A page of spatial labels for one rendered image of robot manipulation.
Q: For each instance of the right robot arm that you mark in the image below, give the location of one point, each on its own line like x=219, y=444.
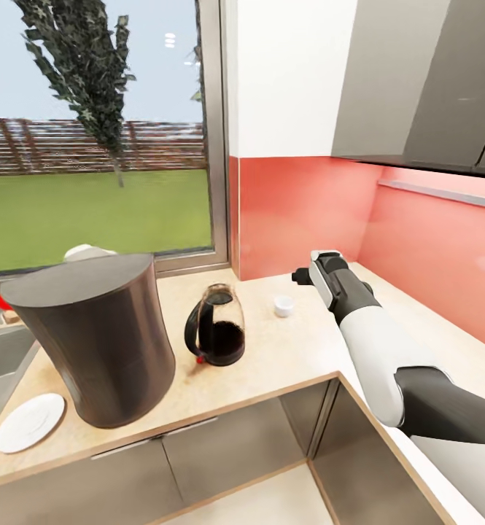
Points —
x=403, y=384

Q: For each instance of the coffee cup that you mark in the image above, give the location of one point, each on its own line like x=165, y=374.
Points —
x=284, y=306

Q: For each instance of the saucer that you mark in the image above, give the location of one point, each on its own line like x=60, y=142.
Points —
x=30, y=422

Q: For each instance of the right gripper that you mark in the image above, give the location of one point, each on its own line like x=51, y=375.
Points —
x=302, y=277

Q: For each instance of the countertop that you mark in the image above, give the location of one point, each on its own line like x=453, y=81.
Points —
x=462, y=355
x=281, y=355

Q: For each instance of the electric kettle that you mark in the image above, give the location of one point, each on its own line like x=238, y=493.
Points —
x=215, y=328

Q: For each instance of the paper coffee filter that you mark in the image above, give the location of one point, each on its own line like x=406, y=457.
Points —
x=85, y=252

